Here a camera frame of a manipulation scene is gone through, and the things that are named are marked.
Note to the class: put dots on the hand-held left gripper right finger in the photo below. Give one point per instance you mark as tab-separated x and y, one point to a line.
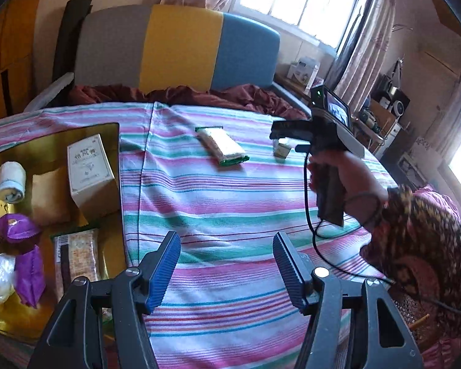
288	273

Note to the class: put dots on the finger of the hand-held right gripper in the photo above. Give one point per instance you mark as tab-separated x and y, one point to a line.
288	127
302	148

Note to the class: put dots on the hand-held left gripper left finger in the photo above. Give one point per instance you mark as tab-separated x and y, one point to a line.
163	273

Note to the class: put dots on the yellow sponge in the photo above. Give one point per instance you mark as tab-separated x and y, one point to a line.
282	150

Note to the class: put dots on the brown snack bar packet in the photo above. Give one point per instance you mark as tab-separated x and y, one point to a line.
80	257

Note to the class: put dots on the white carton box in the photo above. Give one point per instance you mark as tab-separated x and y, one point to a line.
90	173

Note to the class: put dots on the purple sachet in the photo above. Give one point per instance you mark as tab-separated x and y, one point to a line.
15	226
30	276

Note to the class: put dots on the beige cloth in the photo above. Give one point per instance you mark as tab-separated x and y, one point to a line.
48	196

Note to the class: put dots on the white plastic bag ball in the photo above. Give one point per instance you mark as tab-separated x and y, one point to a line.
2	282

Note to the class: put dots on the gold tin box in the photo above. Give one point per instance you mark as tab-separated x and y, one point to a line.
42	146

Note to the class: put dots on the white towel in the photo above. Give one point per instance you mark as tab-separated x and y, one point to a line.
11	180

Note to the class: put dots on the person's right forearm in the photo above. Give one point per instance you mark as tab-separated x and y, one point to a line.
418	230

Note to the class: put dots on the person's right hand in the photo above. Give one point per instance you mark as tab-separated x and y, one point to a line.
353	176

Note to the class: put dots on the wooden side shelf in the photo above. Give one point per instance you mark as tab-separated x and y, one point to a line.
382	115

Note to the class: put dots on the white printed carton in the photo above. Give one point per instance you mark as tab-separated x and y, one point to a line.
303	71

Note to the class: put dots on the black mini stereo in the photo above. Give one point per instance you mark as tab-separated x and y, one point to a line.
395	102

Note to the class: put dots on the green-edged snack bar packet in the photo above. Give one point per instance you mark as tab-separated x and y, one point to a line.
223	146

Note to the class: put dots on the dark red blanket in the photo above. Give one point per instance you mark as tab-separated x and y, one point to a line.
215	94

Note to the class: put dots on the pink floral curtain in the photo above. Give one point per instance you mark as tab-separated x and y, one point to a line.
368	46

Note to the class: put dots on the striped tablecloth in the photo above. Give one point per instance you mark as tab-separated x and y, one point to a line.
223	207

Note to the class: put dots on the person's pink garment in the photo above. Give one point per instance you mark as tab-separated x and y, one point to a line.
438	200

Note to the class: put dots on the grey yellow blue headboard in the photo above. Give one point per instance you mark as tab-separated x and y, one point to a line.
184	46

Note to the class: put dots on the white padded armrest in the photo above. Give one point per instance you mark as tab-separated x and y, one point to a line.
50	92

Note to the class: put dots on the black rolled mat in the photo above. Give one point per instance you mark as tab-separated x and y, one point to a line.
71	34

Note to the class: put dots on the wooden wardrobe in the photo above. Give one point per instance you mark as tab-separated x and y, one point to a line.
11	53

